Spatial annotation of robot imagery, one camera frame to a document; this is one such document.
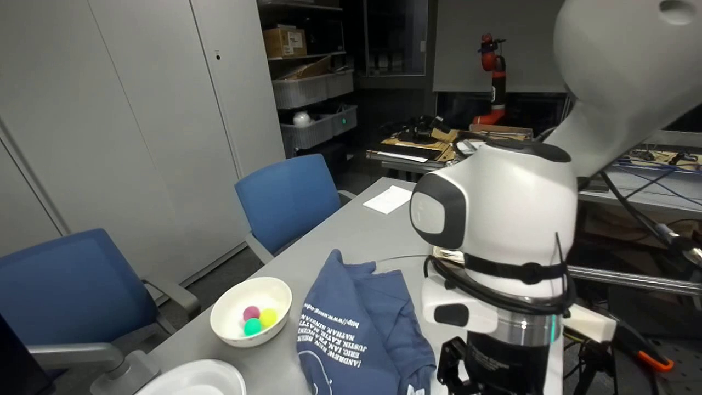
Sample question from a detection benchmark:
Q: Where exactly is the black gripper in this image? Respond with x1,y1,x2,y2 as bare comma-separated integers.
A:
436,329,554,395

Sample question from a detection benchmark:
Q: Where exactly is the blue printed T-shirt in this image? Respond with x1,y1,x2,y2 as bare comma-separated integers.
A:
294,248,441,395

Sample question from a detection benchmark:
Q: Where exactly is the black tripod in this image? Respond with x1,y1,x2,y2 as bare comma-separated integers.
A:
573,342,624,395

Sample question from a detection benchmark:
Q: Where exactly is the white paper sheet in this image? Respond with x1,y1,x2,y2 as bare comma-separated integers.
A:
363,184,414,216

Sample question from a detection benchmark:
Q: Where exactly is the white bowl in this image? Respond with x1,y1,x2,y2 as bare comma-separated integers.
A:
208,275,294,352

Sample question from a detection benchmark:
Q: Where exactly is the orange black clamp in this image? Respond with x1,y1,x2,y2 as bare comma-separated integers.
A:
616,321,677,375

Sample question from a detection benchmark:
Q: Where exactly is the cluttered wooden table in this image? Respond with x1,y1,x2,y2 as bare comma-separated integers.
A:
379,116,535,161

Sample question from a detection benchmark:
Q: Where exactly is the blue office chair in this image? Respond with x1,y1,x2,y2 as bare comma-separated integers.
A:
232,152,355,267
0,226,204,371

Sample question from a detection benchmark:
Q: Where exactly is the metal workbench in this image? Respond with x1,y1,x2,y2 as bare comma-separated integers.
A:
577,145,702,218

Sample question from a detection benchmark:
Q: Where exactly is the white plate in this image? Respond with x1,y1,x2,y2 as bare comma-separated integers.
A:
137,358,249,395

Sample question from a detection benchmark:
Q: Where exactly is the grey storage bin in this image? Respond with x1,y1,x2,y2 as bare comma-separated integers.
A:
281,103,360,152
273,67,355,112

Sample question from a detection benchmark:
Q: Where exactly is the red black device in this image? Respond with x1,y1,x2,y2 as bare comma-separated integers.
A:
479,33,510,127

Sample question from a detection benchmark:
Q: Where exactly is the cardboard box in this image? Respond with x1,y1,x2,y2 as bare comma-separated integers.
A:
263,22,309,61

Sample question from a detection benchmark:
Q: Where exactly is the grey storage cabinet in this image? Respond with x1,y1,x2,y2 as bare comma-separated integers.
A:
0,0,288,287

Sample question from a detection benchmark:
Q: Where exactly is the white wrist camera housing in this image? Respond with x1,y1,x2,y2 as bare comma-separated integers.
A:
561,301,622,348

